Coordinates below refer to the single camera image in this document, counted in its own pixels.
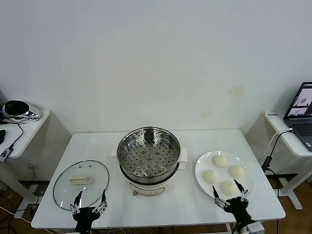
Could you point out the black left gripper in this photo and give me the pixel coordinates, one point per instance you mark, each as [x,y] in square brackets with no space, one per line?
[85,217]

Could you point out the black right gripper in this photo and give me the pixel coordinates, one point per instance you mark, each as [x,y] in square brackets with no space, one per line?
[235,207]

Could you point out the white steamed baozi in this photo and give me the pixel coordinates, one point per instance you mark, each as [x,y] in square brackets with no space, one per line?
[220,161]
[236,171]
[228,189]
[210,176]

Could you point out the round glass pot lid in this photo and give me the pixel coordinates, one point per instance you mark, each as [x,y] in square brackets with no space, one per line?
[63,185]

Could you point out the stainless steel steamer basket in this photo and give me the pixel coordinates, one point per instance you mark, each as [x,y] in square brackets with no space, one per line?
[156,180]

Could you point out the white round plate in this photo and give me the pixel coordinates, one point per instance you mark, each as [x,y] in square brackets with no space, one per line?
[207,161]

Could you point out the white main table leg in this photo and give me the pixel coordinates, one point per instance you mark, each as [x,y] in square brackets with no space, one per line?
[230,228]

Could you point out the cream electric cooking pot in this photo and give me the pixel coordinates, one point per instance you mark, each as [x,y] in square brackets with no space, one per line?
[151,191]

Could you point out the white side table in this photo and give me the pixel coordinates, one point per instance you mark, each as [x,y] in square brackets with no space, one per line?
[26,136]
[278,124]

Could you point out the small printed label sticker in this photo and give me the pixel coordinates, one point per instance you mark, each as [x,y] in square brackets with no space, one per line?
[272,114]

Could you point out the dark grey open laptop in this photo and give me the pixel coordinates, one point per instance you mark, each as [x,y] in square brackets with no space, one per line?
[299,126]

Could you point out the small grey usb adapter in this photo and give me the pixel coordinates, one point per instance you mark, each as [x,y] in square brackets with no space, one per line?
[5,153]

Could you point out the black computer mouse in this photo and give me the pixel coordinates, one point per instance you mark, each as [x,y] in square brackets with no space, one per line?
[1,136]

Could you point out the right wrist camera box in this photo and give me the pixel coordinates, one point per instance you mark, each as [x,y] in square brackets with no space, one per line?
[254,228]

